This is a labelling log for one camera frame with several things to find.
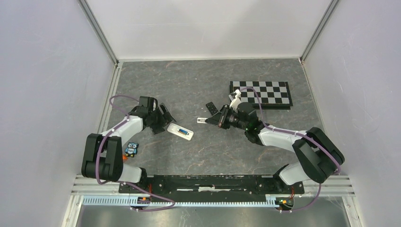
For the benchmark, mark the white battery cover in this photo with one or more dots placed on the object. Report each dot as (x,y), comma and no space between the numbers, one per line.
(201,120)

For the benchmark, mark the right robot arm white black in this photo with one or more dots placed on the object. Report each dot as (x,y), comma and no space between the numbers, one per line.
(318,157)

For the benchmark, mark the black remote control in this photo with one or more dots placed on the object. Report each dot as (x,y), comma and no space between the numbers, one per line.
(213,110)

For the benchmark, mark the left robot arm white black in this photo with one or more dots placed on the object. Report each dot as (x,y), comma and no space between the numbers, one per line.
(103,152)

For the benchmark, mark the white slotted cable duct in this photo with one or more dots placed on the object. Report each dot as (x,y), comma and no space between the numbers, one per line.
(137,201)

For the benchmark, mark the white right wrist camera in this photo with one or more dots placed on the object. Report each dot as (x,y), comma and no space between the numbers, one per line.
(235,98)

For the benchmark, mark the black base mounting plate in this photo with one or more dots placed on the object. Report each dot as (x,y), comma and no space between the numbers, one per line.
(218,188)

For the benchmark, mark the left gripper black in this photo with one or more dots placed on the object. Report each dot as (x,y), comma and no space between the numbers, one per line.
(166,117)

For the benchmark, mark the white remote control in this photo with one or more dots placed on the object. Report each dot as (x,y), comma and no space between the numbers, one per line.
(173,129)

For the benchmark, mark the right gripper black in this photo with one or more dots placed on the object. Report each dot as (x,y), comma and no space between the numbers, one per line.
(219,119)

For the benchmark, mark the blue battery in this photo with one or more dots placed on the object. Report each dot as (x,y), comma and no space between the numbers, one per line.
(183,132)

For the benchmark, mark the black white chessboard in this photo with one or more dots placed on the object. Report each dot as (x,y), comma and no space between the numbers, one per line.
(267,94)

